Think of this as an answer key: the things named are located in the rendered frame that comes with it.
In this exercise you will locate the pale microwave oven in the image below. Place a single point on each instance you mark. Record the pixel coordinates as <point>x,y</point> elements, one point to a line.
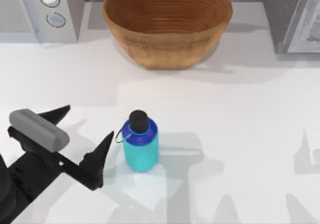
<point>37,11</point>

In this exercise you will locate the turquoise bottle with black cap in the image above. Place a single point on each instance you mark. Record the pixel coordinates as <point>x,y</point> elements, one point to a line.
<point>141,143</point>

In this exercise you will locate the brown wicker basket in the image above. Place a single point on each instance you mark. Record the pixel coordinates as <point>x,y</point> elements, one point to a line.
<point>167,26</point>

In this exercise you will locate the pale grey rounded box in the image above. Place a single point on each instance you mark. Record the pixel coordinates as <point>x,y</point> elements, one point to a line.
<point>40,130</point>

